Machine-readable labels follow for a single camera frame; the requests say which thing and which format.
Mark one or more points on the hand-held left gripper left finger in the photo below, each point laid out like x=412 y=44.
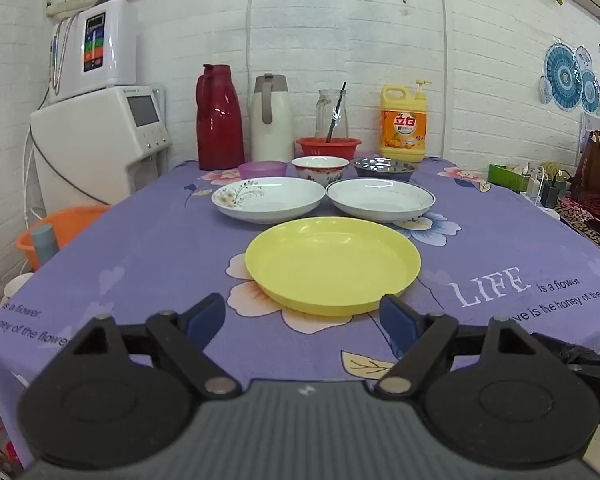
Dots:
x=207 y=317

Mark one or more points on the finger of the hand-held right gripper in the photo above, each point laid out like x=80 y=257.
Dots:
x=555 y=344

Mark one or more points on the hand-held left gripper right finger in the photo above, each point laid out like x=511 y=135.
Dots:
x=397 y=320

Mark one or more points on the yellow plastic plate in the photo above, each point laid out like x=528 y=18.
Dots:
x=330 y=265

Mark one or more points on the white floral ceramic plate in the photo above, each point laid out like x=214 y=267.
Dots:
x=270 y=200

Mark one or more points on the stainless steel bowl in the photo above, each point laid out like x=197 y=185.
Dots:
x=382 y=170

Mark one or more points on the purple plastic bowl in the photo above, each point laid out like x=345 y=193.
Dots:
x=262 y=169

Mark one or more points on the floral ceramic bowl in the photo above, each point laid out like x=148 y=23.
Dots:
x=320 y=172

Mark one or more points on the purple floral tablecloth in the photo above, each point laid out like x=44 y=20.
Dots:
x=155 y=260

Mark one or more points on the leopard print cloth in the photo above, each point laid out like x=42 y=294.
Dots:
x=587 y=235

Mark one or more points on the dark red knitted cloth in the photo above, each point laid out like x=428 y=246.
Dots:
x=597 y=207

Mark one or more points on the white power strip with chargers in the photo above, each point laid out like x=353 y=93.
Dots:
x=542 y=185

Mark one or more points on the orange plastic bucket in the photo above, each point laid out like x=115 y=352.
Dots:
x=70 y=220

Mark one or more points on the green box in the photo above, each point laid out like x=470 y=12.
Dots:
x=505 y=176

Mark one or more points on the red plastic basin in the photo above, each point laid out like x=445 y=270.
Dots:
x=340 y=149

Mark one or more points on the yellow detergent bottle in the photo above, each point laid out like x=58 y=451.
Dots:
x=402 y=130

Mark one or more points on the white plastic container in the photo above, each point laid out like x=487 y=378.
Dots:
x=16 y=287

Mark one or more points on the red thermos jug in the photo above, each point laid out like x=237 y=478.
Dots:
x=220 y=120

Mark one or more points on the white thermos jug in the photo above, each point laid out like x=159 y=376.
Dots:
x=272 y=130

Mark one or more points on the white water dispenser with screen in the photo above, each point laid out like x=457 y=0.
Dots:
x=90 y=150

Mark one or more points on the black stirring stick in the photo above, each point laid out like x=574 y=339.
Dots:
x=336 y=109

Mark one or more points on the glass pitcher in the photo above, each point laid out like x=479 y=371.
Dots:
x=325 y=110

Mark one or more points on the medium blue paper fan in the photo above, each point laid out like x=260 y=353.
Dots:
x=590 y=91

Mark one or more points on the large blue paper fan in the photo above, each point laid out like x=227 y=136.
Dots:
x=562 y=76

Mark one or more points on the white water purifier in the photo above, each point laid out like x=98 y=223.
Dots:
x=112 y=45

